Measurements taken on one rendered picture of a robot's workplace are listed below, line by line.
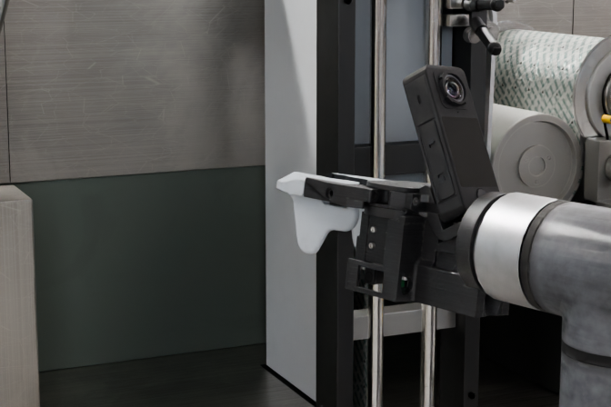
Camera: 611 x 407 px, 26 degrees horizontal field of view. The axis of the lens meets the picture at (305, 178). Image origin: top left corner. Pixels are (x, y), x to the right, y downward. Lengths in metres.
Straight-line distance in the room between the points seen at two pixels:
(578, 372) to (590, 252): 0.08
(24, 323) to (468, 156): 0.60
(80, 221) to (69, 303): 0.10
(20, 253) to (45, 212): 0.28
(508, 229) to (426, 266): 0.09
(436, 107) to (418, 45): 0.37
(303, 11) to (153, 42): 0.24
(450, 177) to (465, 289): 0.08
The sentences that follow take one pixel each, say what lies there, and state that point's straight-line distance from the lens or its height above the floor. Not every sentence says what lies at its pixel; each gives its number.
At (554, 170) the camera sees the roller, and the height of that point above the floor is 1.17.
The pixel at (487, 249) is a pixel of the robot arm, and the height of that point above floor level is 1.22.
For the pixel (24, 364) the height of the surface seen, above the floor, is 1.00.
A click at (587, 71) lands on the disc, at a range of 1.53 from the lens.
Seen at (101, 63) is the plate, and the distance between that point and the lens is 1.63.
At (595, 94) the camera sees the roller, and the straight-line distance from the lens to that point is 1.54.
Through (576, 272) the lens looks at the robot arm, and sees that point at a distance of 0.84.
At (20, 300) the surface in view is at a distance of 1.37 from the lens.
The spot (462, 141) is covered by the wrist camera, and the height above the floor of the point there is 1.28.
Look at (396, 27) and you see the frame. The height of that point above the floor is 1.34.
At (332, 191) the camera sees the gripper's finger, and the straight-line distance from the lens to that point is 0.97.
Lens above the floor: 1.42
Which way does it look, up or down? 10 degrees down
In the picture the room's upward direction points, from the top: straight up
